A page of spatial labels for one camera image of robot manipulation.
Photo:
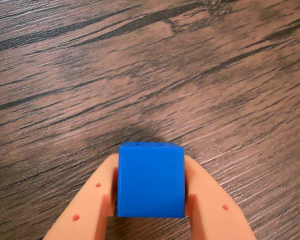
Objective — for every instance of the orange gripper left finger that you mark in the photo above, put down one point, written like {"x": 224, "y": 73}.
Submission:
{"x": 90, "y": 207}

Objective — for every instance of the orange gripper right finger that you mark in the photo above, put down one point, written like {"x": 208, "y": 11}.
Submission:
{"x": 215, "y": 215}

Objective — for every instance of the blue cube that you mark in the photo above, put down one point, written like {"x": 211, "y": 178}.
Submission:
{"x": 151, "y": 180}

